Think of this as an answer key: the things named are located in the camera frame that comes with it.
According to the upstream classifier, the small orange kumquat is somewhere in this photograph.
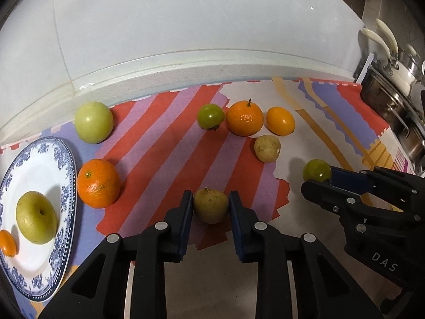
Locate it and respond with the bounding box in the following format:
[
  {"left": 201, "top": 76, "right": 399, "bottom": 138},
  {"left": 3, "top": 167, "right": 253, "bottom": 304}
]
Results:
[{"left": 0, "top": 229, "right": 17, "bottom": 258}]

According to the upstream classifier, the blue patterned white plate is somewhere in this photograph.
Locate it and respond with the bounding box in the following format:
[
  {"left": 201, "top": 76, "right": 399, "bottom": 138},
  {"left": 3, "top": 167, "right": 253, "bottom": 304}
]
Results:
[{"left": 0, "top": 137, "right": 78, "bottom": 303}]

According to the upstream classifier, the red purple striped mat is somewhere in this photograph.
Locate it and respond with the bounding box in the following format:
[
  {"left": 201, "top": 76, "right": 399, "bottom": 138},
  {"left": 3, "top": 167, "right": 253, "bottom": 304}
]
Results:
[{"left": 0, "top": 77, "right": 419, "bottom": 319}]

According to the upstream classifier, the small green fruit dark calyx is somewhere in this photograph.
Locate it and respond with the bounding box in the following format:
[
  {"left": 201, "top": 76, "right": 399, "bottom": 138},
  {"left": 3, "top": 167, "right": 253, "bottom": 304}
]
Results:
[{"left": 198, "top": 104, "right": 225, "bottom": 131}]

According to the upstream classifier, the large yellow-green pear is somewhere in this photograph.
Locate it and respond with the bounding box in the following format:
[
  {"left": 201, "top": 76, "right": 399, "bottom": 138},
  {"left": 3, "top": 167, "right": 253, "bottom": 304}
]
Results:
[{"left": 16, "top": 191, "right": 58, "bottom": 244}]

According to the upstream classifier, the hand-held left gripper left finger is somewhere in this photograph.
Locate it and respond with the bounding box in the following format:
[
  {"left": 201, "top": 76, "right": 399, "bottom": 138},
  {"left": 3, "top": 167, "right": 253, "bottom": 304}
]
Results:
[{"left": 38, "top": 190, "right": 194, "bottom": 319}]

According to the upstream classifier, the orange with stem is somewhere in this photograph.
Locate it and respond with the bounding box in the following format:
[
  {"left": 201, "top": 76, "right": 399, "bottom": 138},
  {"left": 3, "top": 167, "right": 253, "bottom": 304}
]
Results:
[{"left": 226, "top": 98, "right": 264, "bottom": 137}]

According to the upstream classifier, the white pan cream handle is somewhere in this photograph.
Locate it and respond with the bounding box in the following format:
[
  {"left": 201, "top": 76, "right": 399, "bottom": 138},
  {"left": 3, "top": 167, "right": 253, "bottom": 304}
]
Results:
[
  {"left": 361, "top": 27, "right": 425, "bottom": 89},
  {"left": 375, "top": 18, "right": 425, "bottom": 74}
]

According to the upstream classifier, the small brown fruit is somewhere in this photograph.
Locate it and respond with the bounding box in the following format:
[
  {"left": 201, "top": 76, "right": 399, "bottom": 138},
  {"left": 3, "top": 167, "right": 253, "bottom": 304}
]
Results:
[
  {"left": 194, "top": 188, "right": 230, "bottom": 224},
  {"left": 254, "top": 135, "right": 281, "bottom": 163}
]

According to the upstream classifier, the light green apple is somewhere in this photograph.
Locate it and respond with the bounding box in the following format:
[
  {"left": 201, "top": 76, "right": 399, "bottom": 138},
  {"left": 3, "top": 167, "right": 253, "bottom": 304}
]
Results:
[{"left": 75, "top": 101, "right": 114, "bottom": 144}]

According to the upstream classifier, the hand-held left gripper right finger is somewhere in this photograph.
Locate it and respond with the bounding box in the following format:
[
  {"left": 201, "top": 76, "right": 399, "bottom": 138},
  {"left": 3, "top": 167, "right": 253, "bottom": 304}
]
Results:
[{"left": 229, "top": 191, "right": 386, "bottom": 319}]

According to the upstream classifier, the large orange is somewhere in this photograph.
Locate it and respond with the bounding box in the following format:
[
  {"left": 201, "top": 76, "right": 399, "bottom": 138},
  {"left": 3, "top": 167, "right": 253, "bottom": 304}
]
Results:
[{"left": 77, "top": 159, "right": 121, "bottom": 209}]

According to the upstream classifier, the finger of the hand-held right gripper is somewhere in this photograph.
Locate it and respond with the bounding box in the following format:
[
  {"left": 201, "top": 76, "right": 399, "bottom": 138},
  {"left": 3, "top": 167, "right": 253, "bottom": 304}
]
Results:
[
  {"left": 301, "top": 180, "right": 363, "bottom": 217},
  {"left": 330, "top": 166, "right": 378, "bottom": 194}
]

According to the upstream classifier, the stainless steel pot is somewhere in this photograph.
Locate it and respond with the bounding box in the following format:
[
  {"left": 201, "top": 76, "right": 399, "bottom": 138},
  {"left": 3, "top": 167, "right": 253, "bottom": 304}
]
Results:
[{"left": 360, "top": 61, "right": 425, "bottom": 170}]

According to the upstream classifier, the small smooth orange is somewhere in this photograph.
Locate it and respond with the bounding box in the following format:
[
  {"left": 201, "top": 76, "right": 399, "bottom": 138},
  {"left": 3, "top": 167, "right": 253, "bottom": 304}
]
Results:
[{"left": 266, "top": 107, "right": 296, "bottom": 136}]

